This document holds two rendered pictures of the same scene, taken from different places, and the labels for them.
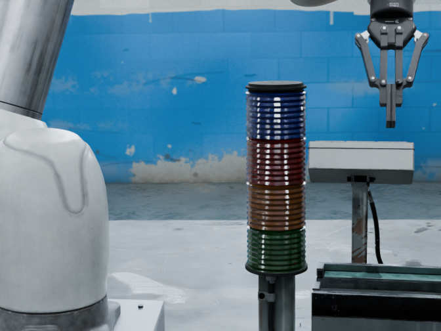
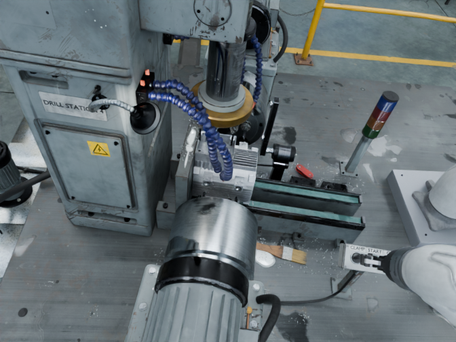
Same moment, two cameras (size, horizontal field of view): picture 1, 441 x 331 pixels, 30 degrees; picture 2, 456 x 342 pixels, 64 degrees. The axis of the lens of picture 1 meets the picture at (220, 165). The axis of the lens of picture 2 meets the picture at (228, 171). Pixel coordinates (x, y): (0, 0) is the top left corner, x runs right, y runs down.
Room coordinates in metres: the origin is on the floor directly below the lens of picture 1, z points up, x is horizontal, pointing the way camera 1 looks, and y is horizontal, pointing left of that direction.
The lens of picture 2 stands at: (1.79, -0.78, 1.98)
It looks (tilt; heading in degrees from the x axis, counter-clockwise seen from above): 50 degrees down; 169
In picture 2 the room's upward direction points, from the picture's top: 9 degrees clockwise
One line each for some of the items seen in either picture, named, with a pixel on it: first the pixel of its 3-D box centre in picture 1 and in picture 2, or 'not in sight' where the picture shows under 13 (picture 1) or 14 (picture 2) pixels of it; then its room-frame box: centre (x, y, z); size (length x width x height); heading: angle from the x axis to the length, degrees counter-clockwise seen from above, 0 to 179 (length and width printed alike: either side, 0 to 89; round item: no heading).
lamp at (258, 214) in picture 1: (275, 202); (376, 120); (0.81, -0.06, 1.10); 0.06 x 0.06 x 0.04
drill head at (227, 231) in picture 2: not in sight; (209, 264); (1.36, -0.70, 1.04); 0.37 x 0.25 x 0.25; 170
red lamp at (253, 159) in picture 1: (275, 158); (382, 111); (0.81, -0.06, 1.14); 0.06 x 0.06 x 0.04
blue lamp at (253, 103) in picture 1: (275, 113); (387, 102); (0.81, -0.06, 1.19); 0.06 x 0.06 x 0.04
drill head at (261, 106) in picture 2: not in sight; (235, 104); (0.68, -0.58, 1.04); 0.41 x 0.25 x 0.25; 170
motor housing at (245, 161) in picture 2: not in sight; (224, 172); (1.01, -0.64, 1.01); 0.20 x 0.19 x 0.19; 80
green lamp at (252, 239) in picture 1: (276, 245); (372, 129); (0.81, -0.06, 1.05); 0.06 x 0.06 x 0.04
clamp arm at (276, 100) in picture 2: not in sight; (269, 128); (0.90, -0.49, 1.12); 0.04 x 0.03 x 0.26; 80
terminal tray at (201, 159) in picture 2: not in sight; (215, 151); (1.00, -0.68, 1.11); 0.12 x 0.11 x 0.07; 80
